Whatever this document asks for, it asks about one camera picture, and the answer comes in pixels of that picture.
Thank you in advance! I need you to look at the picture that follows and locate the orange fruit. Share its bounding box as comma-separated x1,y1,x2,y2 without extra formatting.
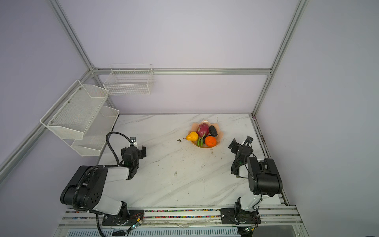
204,136,217,147

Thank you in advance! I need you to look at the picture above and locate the dark avocado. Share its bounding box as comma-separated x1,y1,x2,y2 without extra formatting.
209,125,218,137

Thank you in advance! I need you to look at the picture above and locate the pink dragon fruit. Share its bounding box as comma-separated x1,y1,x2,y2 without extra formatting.
196,123,209,147

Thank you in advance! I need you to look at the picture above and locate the yellow pear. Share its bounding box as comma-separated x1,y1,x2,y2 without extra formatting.
186,131,199,142

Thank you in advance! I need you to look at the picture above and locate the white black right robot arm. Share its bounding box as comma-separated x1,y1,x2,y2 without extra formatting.
229,136,283,224

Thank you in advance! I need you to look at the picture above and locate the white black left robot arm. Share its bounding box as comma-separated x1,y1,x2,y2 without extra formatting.
60,146,147,225

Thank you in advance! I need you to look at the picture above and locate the peach scalloped fruit bowl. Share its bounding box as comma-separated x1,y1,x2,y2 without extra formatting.
186,120,224,149

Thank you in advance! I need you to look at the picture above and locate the white mesh two-tier shelf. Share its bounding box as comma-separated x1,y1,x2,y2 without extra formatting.
40,80,119,157

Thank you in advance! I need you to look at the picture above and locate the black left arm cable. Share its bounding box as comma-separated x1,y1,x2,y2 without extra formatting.
106,131,131,165

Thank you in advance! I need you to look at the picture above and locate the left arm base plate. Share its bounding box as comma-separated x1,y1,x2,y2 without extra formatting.
102,209,145,226

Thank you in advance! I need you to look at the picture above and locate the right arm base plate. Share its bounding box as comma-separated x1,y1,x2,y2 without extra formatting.
220,208,261,225

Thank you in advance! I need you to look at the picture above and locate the white wire wall basket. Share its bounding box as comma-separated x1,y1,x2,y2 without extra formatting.
103,64,155,96

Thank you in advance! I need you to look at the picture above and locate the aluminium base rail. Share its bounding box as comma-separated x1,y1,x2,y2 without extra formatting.
57,205,304,229

